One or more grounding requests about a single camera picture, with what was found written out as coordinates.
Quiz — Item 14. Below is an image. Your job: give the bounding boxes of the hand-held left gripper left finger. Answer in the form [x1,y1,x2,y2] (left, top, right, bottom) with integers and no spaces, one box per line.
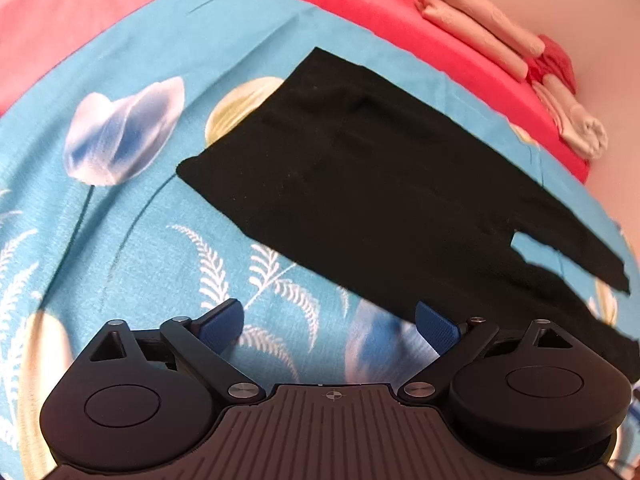
[87,298,266,403]

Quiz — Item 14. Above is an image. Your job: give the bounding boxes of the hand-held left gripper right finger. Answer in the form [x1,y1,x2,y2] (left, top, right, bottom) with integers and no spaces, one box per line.
[397,301,583,406]

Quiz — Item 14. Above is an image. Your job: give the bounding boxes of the black pants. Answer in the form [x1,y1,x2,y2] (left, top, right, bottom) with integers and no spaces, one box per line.
[176,46,640,381]

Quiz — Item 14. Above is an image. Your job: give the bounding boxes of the blue floral blanket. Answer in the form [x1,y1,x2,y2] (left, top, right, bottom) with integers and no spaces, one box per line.
[0,0,640,480]

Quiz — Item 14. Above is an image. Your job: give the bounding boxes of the cream folded blanket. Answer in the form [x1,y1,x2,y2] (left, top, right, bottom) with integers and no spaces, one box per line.
[532,74,610,158]

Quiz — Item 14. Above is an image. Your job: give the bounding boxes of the pink pillow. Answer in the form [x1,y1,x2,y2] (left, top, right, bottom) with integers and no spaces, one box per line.
[416,0,528,81]

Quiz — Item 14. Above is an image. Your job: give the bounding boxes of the red folded blanket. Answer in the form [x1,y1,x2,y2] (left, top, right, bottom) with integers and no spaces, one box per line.
[525,35,578,93]

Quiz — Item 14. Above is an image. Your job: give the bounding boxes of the folded beige cloth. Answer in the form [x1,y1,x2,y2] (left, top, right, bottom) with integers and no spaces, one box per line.
[427,0,546,58]

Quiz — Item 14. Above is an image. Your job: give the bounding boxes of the red bed sheet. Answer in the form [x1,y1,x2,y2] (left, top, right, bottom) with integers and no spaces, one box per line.
[227,0,591,183]

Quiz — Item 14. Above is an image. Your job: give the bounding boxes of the pink bed sheet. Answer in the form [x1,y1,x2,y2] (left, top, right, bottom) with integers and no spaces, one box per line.
[0,0,231,111]

